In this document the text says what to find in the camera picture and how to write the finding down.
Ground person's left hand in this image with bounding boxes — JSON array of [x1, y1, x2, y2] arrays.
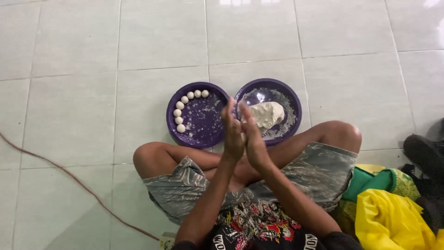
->
[[221, 97, 247, 163]]

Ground person's right hand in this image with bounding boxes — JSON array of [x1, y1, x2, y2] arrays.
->
[[238, 102, 273, 172]]

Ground white dough lump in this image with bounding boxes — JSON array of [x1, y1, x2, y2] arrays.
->
[[242, 101, 285, 130]]

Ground purple plate with dough balls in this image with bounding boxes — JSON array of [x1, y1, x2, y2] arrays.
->
[[166, 82, 230, 149]]

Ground purple plate with dough lump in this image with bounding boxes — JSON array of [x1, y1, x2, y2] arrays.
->
[[233, 78, 302, 147]]

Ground row of white dough balls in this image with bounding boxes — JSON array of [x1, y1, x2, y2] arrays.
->
[[173, 89, 210, 134]]

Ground person's left leg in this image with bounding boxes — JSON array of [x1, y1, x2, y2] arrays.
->
[[133, 142, 224, 182]]

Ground person's leg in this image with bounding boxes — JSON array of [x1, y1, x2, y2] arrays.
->
[[133, 142, 224, 182], [265, 120, 362, 168]]

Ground person's right leg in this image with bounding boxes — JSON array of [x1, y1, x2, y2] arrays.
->
[[265, 120, 362, 168]]

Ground person's grey patterned shorts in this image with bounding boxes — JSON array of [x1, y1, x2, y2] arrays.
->
[[142, 141, 359, 225]]

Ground person's black printed shirt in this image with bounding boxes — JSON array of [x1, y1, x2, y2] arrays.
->
[[170, 199, 364, 250]]

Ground green cloth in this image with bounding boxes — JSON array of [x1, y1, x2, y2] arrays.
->
[[342, 167, 397, 203]]

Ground white plug socket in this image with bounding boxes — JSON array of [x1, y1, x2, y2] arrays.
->
[[159, 232, 177, 250]]

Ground yellow-green patterned cloth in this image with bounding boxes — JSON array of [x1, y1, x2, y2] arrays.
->
[[329, 163, 421, 237]]

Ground yellow plastic sheet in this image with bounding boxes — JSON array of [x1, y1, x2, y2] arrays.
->
[[355, 188, 444, 250]]

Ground black bag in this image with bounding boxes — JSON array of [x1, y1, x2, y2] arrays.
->
[[401, 117, 444, 237]]

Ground brown cable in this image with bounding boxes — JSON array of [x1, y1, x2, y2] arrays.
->
[[0, 131, 161, 241]]

